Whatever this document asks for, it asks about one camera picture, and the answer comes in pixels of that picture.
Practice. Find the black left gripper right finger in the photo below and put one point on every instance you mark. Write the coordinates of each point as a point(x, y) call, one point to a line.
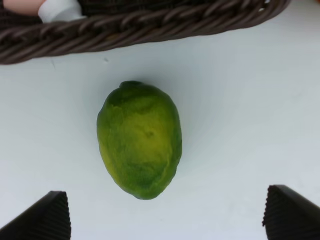
point(290, 216)

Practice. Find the pink lotion bottle white cap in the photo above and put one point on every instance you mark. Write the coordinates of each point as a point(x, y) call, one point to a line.
point(47, 10)

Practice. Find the dark brown wicker basket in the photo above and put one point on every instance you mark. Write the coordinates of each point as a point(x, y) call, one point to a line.
point(111, 24)

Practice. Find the green yellow mango fruit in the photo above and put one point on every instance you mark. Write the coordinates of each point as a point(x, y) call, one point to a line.
point(140, 138)

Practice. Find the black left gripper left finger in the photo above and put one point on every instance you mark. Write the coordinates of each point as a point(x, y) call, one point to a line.
point(47, 219)

